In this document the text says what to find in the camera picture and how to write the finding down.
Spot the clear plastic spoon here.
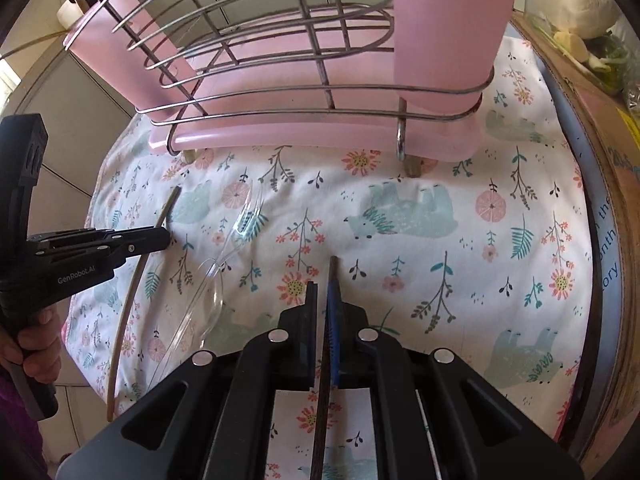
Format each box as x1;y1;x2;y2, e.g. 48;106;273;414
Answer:
147;280;227;401

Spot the metal wire utensil rack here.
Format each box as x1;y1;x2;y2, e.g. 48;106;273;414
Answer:
62;0;496;181

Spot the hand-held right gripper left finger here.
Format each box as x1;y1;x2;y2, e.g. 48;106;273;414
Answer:
55;282;319;480

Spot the pink plastic utensil holder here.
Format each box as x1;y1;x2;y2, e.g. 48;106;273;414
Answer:
65;0;523;161

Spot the dark brown single chopstick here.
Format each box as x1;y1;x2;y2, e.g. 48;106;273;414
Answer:
309;256;340;480

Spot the kitchen cabinet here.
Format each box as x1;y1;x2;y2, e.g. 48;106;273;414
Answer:
0;42;143;391

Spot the light brown single chopstick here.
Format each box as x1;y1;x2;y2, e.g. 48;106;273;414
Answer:
106;187;182;422

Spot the floral printed cloth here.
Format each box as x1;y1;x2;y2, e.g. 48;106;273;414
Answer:
62;35;596;480

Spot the napa cabbage in clear container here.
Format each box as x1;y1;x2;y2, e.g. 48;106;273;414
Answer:
522;0;640;93

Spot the cardboard sheet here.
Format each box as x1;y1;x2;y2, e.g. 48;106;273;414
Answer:
510;10;640;463

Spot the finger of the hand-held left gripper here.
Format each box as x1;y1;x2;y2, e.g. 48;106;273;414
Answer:
35;229;117;250
75;227;172;267

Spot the ginger piece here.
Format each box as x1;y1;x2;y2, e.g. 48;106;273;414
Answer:
554;30;608;69

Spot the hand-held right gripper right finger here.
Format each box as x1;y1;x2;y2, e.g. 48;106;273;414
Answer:
325;285;586;480

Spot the person's left hand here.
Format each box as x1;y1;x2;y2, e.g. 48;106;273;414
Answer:
0;306;64;387

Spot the clear plastic fork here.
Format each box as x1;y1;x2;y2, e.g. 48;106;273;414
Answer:
187;182;268;291

